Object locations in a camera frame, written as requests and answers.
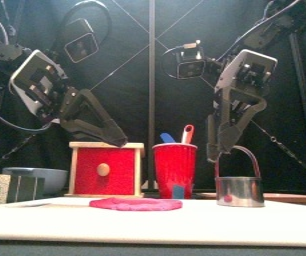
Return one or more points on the vertical metal frame pole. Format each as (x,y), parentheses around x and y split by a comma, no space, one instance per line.
(151,93)

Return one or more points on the grey bowl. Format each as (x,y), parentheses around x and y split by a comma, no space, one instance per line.
(52,178)

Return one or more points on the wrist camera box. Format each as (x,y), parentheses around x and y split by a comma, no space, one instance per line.
(82,43)
(190,63)

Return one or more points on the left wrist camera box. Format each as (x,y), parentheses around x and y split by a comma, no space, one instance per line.
(82,43)

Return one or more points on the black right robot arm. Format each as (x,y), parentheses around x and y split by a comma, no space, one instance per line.
(275,23)

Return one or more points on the red plastic cup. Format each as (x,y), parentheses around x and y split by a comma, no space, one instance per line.
(175,171)

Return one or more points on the white cutting board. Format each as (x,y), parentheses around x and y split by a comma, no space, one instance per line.
(159,223)

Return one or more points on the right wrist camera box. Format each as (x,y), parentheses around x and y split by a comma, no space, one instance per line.
(190,63)

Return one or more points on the red wooden drawer box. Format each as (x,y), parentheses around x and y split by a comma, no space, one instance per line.
(106,170)

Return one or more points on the diagonal metal frame strut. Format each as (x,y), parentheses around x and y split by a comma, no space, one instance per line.
(289,150)

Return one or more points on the flat pink dough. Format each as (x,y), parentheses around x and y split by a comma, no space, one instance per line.
(137,204)

